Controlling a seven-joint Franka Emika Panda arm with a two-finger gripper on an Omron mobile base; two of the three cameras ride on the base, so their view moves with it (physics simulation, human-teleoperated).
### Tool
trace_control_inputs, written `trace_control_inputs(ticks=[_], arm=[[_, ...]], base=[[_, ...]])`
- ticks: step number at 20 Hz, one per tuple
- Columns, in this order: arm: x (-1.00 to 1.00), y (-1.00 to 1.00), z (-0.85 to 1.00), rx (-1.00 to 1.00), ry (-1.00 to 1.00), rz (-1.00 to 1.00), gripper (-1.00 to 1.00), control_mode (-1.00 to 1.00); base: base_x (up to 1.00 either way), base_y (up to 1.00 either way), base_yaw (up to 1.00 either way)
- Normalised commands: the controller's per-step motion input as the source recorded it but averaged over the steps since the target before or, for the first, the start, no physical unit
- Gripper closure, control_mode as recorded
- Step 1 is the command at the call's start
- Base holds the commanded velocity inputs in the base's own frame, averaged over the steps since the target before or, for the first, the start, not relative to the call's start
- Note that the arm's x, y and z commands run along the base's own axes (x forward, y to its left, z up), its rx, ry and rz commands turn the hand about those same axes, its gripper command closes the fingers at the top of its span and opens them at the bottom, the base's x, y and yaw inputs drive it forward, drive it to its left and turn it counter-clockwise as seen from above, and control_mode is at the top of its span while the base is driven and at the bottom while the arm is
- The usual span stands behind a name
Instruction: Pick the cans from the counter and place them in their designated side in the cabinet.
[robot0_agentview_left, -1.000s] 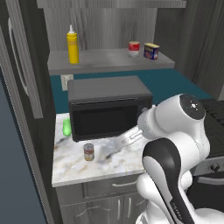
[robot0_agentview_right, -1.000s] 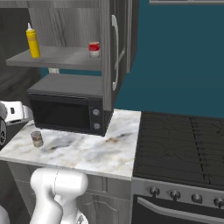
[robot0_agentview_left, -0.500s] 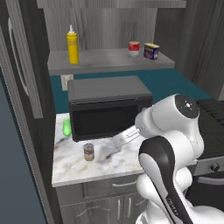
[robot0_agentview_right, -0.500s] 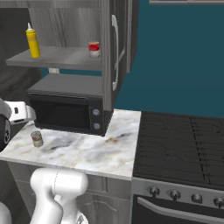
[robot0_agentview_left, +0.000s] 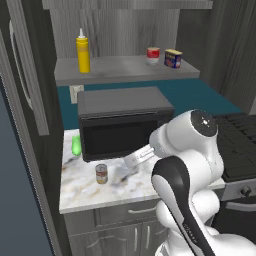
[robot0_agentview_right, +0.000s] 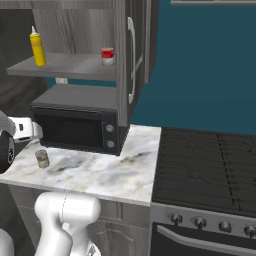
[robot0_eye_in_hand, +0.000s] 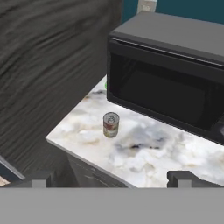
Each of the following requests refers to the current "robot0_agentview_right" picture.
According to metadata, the black microwave oven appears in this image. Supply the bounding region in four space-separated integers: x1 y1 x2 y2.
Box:
30 83 130 156

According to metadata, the white cabinet door handle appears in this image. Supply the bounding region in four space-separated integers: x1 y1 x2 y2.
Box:
127 16 137 105

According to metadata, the black and silver stove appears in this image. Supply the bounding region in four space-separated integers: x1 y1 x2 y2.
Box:
149 126 256 256

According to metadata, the silver range hood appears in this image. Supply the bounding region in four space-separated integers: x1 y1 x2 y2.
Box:
170 0 256 6

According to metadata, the grey cabinet door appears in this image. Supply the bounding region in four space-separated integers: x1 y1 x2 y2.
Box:
114 0 160 128

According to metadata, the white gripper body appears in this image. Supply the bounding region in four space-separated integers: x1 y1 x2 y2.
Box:
30 121 44 142

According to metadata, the yellow mustard bottle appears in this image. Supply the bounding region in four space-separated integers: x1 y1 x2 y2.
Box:
29 25 47 68

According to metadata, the red and white can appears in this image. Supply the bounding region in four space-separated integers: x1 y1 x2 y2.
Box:
101 47 115 67

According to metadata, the silver oven door handle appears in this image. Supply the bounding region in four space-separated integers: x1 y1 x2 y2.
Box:
156 224 256 256

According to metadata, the grey base cabinet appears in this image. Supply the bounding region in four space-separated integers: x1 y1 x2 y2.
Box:
7 184 152 256

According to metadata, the grey wood wall cabinet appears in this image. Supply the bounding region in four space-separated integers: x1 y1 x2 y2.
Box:
6 0 129 82

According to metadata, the silver stove knob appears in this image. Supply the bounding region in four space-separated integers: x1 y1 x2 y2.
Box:
169 212 184 226
218 220 233 234
192 216 208 230
243 224 256 238

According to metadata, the grey metal can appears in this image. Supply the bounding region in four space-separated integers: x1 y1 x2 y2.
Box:
34 149 51 169

